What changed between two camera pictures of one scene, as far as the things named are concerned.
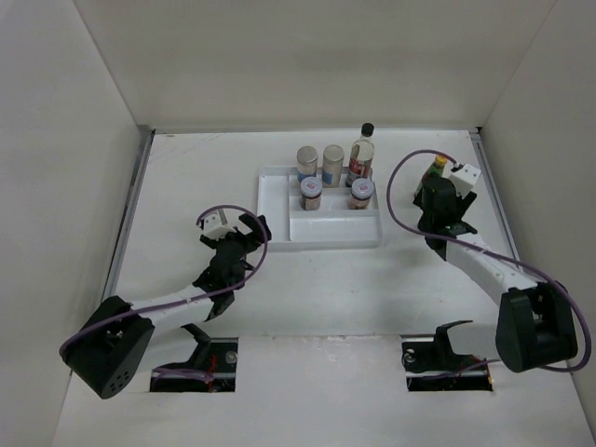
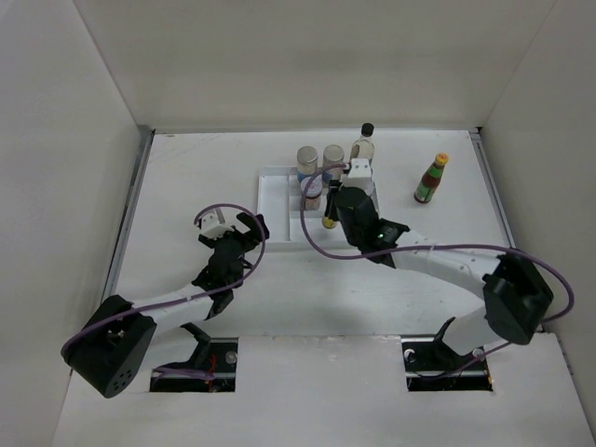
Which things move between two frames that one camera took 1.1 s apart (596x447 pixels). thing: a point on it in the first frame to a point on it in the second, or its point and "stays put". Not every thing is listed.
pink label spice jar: (332, 166) stays put
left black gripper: (251, 224) stays put
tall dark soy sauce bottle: (361, 155) stays put
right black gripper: (463, 205) to (335, 187)
